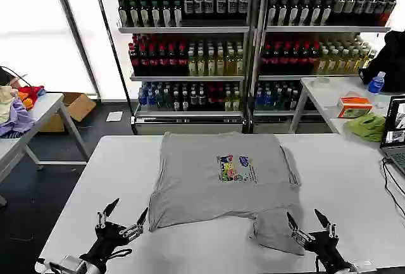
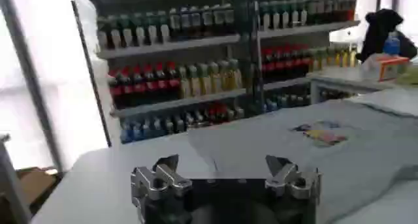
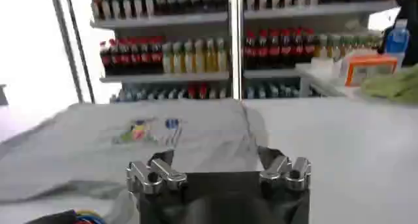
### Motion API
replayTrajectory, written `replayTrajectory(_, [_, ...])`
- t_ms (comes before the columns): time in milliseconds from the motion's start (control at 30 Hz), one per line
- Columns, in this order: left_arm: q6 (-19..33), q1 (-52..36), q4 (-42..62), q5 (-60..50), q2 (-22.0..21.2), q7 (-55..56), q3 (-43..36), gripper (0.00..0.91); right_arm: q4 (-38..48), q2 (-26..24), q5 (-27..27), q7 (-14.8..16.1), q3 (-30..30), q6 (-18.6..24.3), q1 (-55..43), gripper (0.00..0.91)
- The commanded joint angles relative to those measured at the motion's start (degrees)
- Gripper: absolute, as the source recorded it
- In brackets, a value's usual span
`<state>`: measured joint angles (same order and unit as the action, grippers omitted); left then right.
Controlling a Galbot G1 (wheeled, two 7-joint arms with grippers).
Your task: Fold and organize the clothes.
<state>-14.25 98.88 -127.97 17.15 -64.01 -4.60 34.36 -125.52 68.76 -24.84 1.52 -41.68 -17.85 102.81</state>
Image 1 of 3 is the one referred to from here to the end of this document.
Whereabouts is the blue plastic bottle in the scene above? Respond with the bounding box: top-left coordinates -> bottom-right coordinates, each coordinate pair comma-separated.
367,71 -> 387,95

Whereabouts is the white side table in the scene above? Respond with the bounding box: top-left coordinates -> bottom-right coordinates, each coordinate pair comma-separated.
0,92 -> 91,187

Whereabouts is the orange red cloth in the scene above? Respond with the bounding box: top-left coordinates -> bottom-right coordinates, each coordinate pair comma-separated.
16,85 -> 47,111

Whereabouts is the cardboard box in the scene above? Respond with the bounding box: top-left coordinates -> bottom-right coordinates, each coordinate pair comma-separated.
39,92 -> 97,134

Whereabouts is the thin black pole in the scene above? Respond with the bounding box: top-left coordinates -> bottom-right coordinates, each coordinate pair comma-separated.
90,0 -> 139,135

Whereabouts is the cream cloth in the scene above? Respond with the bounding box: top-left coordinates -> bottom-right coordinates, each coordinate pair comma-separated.
0,85 -> 19,125

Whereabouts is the orange tissue box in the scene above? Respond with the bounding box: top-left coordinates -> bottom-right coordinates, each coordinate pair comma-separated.
336,96 -> 374,119

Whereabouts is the purple cloth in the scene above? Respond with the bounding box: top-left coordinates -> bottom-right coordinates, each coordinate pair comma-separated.
0,96 -> 36,139

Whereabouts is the metal shelf with bottles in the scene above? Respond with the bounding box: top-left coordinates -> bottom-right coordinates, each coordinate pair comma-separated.
116,0 -> 254,135
251,0 -> 398,134

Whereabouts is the grey laptop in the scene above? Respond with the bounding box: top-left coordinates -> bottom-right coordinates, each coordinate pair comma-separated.
379,94 -> 405,177

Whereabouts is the black bag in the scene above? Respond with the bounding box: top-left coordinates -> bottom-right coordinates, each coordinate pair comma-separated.
358,29 -> 405,93

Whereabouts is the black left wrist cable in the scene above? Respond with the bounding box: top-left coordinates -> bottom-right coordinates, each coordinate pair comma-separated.
103,247 -> 134,261

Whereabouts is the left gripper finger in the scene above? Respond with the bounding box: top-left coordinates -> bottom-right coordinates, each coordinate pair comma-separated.
96,197 -> 121,229
118,206 -> 149,242

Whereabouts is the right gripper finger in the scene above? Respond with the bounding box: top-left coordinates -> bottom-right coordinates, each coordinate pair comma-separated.
313,208 -> 339,240
286,211 -> 316,251

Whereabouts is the green cloth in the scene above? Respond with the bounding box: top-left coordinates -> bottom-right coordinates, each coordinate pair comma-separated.
344,112 -> 387,143

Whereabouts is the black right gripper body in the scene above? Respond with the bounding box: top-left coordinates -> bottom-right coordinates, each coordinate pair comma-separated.
304,230 -> 352,272

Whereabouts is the grey printed shirt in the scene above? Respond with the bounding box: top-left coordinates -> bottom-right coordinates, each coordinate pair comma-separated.
147,130 -> 306,256

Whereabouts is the black laptop cable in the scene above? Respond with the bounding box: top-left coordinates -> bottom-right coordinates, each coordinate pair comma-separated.
381,156 -> 405,218

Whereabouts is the white desk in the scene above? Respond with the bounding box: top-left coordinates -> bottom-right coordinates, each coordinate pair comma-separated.
288,75 -> 405,144

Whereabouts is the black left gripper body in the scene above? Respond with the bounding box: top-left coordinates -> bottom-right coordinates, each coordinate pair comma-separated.
79,221 -> 134,266

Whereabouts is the white paper sheet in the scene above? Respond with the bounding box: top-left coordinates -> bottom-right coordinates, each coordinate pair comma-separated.
105,111 -> 124,123

